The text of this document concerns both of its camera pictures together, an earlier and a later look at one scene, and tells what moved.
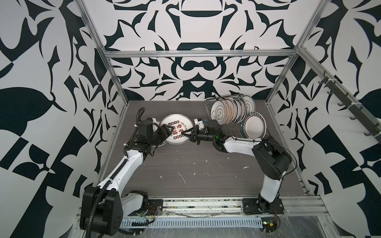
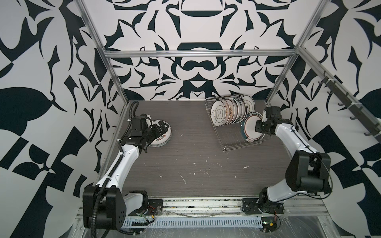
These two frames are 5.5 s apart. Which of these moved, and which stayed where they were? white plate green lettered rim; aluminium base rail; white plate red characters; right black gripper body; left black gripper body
Moved: right black gripper body; white plate red characters
Stayed: white plate green lettered rim; left black gripper body; aluminium base rail
